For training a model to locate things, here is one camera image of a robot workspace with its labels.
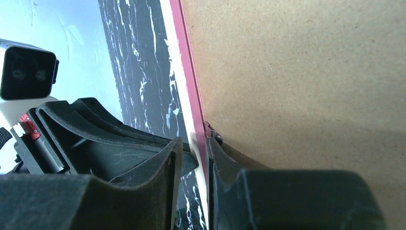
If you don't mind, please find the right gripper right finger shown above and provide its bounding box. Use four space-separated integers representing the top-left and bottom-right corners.
206 137 386 230

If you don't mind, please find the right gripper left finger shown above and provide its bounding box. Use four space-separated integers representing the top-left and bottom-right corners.
0 138 183 230

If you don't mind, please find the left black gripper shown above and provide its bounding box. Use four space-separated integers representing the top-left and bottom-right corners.
9 97 199 183

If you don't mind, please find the pink wooden picture frame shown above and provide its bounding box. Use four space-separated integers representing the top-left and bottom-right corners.
160 0 213 230

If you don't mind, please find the brown cardboard backing board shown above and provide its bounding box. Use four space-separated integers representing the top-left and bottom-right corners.
183 0 406 230

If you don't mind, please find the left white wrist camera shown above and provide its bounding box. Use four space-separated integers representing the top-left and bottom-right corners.
0 39 59 129

